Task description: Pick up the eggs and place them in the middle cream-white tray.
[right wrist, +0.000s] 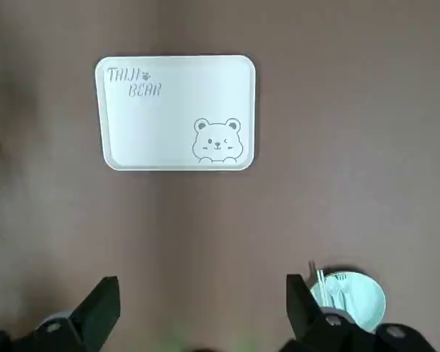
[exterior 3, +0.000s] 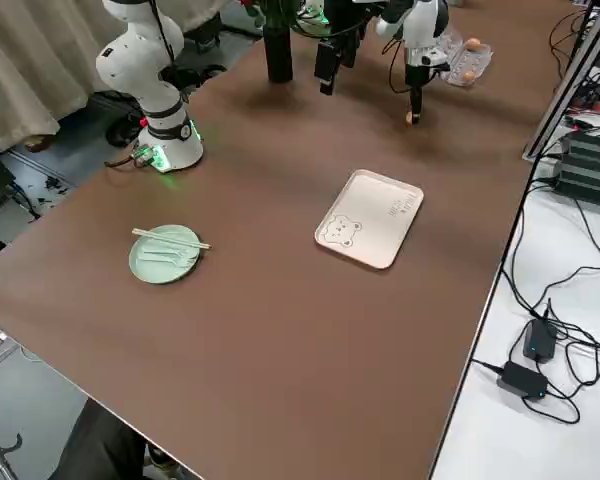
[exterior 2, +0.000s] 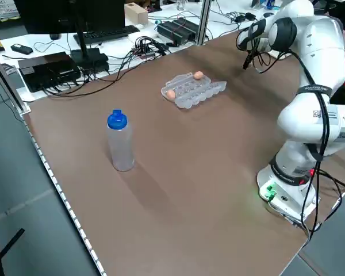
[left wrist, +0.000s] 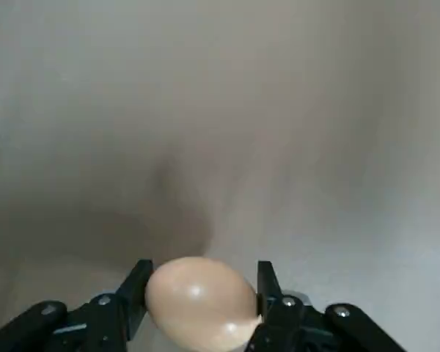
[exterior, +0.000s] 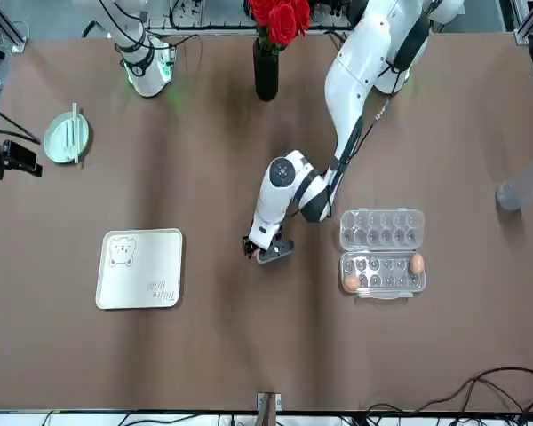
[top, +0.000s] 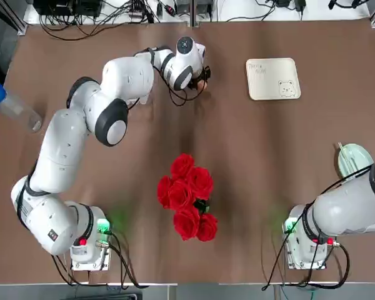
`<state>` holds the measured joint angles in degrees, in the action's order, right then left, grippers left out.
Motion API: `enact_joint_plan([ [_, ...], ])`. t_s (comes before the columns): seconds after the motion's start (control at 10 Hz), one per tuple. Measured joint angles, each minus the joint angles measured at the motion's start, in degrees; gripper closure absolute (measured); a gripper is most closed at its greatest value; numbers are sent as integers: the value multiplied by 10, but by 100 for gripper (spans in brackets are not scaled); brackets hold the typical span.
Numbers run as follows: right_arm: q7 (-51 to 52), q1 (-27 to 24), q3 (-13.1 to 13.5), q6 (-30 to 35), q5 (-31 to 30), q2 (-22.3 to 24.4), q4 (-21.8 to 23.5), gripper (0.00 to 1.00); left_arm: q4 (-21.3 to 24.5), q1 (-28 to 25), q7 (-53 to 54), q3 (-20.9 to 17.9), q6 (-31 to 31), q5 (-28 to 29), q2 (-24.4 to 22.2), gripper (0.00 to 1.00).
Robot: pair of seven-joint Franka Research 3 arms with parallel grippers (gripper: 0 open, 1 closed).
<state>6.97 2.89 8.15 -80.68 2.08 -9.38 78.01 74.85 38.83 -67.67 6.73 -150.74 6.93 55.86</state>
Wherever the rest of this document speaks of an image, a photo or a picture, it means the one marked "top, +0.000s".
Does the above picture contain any black usb hub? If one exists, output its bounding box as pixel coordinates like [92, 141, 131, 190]
[127, 9, 156, 23]

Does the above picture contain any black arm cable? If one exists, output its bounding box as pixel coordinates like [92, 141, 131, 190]
[124, 46, 207, 109]
[262, 164, 375, 290]

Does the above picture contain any white side desk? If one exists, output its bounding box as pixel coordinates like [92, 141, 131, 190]
[22, 0, 375, 23]

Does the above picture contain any red rose bouquet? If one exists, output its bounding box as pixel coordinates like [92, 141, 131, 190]
[157, 152, 219, 242]

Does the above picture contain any pale green round plate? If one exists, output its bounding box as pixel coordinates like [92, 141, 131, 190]
[337, 142, 374, 181]

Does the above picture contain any clear bottle blue cap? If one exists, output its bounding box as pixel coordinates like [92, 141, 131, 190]
[0, 82, 44, 134]

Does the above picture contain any aluminium profile post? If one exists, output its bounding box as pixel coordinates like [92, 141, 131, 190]
[189, 0, 201, 28]

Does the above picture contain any pale chopstick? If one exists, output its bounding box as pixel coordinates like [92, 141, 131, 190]
[339, 142, 354, 173]
[337, 142, 353, 172]

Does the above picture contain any long loose black cable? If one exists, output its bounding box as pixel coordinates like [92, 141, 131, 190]
[39, 15, 138, 41]

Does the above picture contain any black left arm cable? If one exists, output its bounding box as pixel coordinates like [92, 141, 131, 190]
[124, 46, 207, 109]

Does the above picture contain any black network switch box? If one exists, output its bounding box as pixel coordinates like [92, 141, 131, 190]
[34, 0, 103, 17]

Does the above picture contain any cream-white bear tray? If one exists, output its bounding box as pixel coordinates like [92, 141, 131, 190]
[245, 57, 303, 101]

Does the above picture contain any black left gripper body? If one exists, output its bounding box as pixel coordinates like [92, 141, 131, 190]
[192, 64, 212, 82]

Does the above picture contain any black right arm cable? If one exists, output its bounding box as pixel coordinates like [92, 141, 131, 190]
[262, 164, 375, 290]

